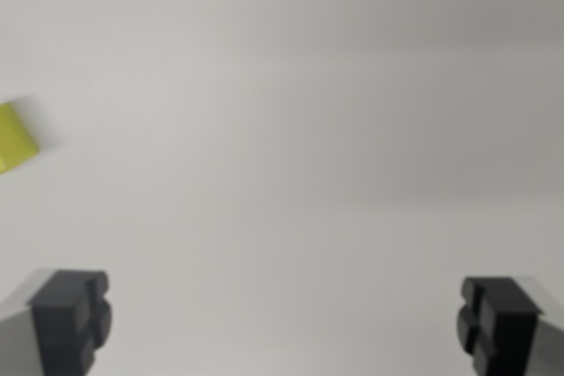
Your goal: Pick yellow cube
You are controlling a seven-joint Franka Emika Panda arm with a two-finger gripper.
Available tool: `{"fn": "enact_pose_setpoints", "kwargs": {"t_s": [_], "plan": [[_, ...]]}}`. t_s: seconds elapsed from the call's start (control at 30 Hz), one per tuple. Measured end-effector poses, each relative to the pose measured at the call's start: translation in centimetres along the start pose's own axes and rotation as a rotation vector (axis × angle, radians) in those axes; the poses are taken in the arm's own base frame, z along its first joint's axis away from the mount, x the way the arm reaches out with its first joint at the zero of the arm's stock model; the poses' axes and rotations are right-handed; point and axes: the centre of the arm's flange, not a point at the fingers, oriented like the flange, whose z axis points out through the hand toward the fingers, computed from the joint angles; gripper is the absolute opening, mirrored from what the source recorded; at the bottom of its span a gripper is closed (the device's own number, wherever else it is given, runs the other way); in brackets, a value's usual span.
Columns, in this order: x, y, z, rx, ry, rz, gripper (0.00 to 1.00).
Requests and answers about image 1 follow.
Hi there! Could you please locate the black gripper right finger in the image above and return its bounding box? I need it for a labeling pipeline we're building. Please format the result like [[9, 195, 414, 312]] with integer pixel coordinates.
[[456, 276, 564, 376]]

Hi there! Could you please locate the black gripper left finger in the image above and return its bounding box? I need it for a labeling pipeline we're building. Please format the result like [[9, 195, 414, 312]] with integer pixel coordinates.
[[0, 268, 114, 376]]

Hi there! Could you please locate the yellow cube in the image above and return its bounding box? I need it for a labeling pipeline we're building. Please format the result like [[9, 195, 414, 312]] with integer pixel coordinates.
[[0, 102, 41, 175]]

